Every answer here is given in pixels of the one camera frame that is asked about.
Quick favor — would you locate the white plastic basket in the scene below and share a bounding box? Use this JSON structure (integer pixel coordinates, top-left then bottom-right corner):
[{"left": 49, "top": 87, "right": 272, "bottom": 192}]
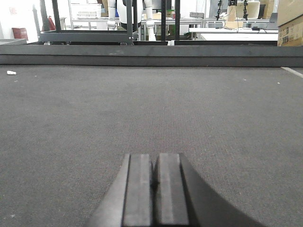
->
[{"left": 71, "top": 4, "right": 102, "bottom": 19}]

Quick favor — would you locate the white paper scrap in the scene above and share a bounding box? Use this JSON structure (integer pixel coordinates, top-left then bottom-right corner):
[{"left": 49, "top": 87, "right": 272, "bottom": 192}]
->
[{"left": 7, "top": 70, "right": 17, "bottom": 75}]

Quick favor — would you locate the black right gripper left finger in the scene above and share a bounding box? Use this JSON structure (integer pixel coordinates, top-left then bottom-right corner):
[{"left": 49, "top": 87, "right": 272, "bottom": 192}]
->
[{"left": 85, "top": 154, "right": 152, "bottom": 227}]

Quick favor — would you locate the cardboard box stack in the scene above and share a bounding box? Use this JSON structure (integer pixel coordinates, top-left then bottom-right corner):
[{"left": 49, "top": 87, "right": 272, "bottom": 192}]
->
[{"left": 277, "top": 0, "right": 303, "bottom": 46}]

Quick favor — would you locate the red box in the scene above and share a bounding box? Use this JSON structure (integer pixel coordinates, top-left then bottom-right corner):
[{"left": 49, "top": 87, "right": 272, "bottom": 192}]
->
[{"left": 12, "top": 27, "right": 28, "bottom": 41}]

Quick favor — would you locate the gray metal frame cart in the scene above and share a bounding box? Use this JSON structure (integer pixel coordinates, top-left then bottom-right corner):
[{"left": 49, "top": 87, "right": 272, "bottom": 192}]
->
[{"left": 39, "top": 0, "right": 138, "bottom": 45}]

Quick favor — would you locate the white work table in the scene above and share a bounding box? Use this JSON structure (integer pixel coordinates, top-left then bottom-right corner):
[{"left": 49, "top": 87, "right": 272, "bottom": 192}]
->
[{"left": 189, "top": 28, "right": 279, "bottom": 41}]

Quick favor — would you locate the red fire extinguisher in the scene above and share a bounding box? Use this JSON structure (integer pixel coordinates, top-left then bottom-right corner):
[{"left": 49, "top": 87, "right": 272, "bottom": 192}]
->
[{"left": 42, "top": 16, "right": 56, "bottom": 32}]

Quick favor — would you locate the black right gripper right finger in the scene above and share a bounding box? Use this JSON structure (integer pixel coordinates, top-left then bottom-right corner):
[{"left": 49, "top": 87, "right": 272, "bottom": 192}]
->
[{"left": 155, "top": 153, "right": 262, "bottom": 227}]

